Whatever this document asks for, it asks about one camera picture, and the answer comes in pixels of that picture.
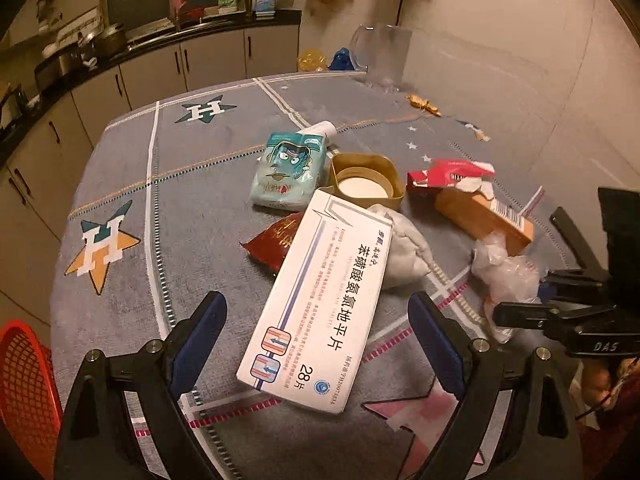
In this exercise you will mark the yellow square bowl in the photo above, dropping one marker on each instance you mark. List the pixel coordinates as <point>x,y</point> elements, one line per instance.
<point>362,187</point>

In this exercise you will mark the white cloth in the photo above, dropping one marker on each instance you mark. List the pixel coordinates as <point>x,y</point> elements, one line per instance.
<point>405,255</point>

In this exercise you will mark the red plastic basket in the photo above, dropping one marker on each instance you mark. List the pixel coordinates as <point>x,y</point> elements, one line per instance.
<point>25,390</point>

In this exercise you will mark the white medicine box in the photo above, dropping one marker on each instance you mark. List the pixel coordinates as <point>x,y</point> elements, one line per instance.
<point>320,300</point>

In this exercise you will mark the blue plastic bag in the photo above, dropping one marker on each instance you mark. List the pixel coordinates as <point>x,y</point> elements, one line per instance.
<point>342,60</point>

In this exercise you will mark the clear zip bag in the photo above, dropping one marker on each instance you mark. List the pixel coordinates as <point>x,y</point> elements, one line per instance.
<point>532,202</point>

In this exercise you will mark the grey star print tablecloth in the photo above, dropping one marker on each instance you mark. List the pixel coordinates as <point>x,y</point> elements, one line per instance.
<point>200,240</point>

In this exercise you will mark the beige lower kitchen cabinets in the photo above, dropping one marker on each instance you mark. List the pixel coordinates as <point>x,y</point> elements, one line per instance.
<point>150,75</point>

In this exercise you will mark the red sauce packet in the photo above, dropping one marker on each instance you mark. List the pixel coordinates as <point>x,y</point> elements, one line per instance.
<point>270,245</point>

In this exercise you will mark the orange cardboard box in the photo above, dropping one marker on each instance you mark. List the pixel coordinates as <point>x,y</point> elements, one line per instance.
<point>475,215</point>

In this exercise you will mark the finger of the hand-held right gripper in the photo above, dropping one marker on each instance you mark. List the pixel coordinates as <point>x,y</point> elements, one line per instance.
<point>575,237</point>
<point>525,312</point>

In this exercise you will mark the blue label bottle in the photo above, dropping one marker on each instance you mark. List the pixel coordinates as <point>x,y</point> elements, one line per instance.
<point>265,2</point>

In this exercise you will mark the clear plastic wrap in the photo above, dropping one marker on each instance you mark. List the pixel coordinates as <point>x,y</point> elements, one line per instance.
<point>505,275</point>

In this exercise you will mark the person's right hand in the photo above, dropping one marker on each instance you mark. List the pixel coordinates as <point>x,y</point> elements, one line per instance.
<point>600,377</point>

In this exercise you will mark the yellow plastic bag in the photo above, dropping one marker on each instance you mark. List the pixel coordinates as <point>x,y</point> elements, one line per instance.
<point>312,60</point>

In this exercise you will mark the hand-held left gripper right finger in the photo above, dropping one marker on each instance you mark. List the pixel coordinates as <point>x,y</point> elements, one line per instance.
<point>435,347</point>

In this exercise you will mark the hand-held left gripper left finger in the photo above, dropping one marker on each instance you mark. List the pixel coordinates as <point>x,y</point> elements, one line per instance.
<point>197,345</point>

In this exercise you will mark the small torn wrapper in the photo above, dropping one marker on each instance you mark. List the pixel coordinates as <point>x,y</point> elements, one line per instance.
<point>477,131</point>

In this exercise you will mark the steel rice cooker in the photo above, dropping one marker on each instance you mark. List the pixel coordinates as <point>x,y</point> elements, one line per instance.
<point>57,67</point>

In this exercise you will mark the gold candy wrapper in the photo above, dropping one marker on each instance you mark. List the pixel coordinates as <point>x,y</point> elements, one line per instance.
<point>424,104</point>

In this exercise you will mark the clear plastic pitcher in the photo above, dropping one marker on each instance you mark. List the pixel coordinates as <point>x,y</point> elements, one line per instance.
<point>382,57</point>

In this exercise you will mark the teal cartoon drink pouch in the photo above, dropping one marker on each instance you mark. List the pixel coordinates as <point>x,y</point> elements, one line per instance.
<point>285,170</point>

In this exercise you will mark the metal cooking pot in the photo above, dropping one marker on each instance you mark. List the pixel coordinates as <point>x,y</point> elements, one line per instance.
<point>111,40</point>

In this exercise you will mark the black kitchen countertop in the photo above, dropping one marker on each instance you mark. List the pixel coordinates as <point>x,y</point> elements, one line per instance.
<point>65,87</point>

